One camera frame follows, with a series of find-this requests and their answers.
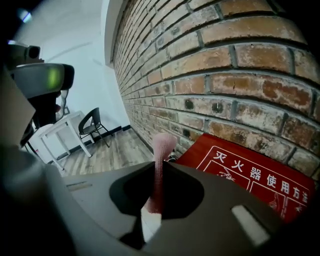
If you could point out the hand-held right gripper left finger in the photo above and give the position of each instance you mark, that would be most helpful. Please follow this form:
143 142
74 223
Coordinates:
100 197

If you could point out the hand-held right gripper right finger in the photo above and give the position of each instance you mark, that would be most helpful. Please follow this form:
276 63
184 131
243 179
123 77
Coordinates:
207 232

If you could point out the pink cloth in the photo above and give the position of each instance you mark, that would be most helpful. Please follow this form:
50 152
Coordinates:
160 175

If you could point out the red fire extinguisher box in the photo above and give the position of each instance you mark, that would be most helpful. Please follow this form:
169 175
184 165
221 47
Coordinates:
270 172

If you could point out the black chair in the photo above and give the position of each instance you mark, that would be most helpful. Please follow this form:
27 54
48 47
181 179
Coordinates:
88 126

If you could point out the white table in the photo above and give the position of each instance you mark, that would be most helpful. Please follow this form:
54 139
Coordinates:
65 125

